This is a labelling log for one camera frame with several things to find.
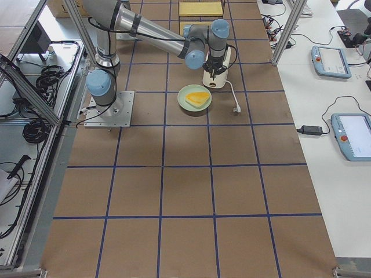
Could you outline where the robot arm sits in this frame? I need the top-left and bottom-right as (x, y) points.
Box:
(83, 1), (230, 87)

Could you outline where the cardboard box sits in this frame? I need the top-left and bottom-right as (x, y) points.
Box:
(46, 0), (89, 19)

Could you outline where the bread slice on plate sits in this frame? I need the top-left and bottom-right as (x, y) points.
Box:
(185, 92), (210, 108)

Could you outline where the teach pendant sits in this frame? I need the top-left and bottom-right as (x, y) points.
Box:
(330, 113), (370, 162)
(311, 46), (352, 79)

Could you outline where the aluminium frame post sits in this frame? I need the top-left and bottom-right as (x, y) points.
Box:
(271, 0), (307, 65)

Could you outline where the white toaster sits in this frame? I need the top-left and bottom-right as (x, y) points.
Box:
(202, 47), (231, 89)

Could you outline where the green plate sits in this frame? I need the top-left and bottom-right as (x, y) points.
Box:
(177, 85), (212, 112)

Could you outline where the black power adapter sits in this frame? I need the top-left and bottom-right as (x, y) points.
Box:
(296, 125), (323, 136)

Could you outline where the lower teach pendant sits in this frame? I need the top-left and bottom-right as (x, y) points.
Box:
(330, 113), (370, 162)

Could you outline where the white toaster power cord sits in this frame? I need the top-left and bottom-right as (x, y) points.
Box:
(225, 81), (241, 114)

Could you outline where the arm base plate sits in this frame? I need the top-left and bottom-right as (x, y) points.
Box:
(83, 91), (134, 128)

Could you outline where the wooden board in basket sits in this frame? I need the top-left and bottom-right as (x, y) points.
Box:
(179, 1), (224, 17)

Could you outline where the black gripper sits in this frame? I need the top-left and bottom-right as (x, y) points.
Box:
(203, 51), (226, 80)

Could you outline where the upper teach pendant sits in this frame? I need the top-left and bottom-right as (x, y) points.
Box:
(311, 46), (352, 79)

